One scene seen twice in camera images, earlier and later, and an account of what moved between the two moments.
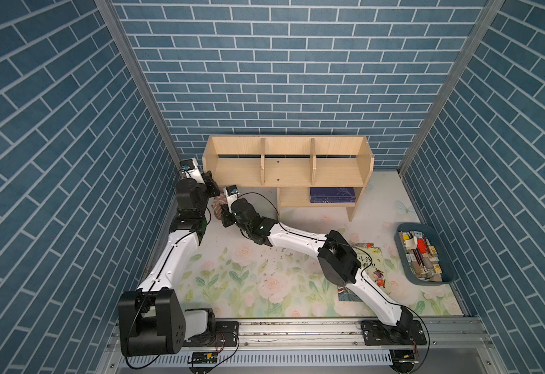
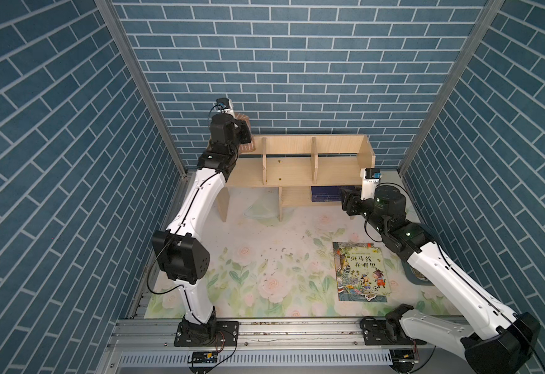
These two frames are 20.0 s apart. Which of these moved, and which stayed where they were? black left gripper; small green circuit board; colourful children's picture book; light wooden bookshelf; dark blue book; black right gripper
Moved: black left gripper; black right gripper
Stayed: light wooden bookshelf; small green circuit board; dark blue book; colourful children's picture book
